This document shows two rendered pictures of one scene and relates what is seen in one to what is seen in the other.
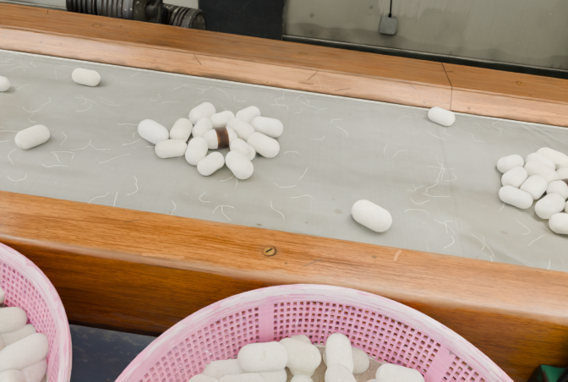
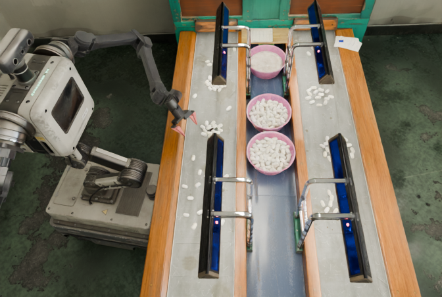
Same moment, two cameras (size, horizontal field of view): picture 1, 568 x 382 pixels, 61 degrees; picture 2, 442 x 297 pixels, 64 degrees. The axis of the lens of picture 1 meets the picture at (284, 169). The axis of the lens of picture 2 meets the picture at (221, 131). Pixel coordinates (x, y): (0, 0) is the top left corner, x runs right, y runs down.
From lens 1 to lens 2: 1.92 m
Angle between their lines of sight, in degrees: 59
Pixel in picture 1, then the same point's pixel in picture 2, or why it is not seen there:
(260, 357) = (254, 119)
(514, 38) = not seen: outside the picture
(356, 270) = (242, 109)
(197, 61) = (181, 138)
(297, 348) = (252, 116)
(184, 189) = (225, 133)
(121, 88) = (193, 152)
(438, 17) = not seen: outside the picture
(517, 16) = not seen: outside the picture
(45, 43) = (177, 171)
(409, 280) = (243, 104)
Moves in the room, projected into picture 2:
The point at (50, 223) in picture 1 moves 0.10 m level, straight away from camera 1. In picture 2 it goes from (242, 142) to (227, 151)
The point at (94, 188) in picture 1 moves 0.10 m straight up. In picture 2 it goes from (228, 144) to (227, 135)
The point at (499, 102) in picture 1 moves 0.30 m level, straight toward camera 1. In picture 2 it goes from (187, 85) to (230, 99)
